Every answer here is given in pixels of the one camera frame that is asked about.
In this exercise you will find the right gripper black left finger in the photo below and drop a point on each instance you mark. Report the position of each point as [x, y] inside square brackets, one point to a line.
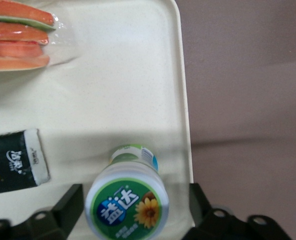
[63, 217]

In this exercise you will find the wrapped triangle sandwich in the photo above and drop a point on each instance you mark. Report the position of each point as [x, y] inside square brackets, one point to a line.
[13, 32]

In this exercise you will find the black tissue pack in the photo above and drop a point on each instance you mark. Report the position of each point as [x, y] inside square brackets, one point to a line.
[8, 162]

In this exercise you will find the green gum bottle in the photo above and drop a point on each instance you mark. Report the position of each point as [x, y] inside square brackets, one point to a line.
[125, 207]

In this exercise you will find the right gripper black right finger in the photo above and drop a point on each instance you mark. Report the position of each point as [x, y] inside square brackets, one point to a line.
[205, 223]

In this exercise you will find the beige plastic tray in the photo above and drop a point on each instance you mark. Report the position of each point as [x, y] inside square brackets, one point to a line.
[125, 87]

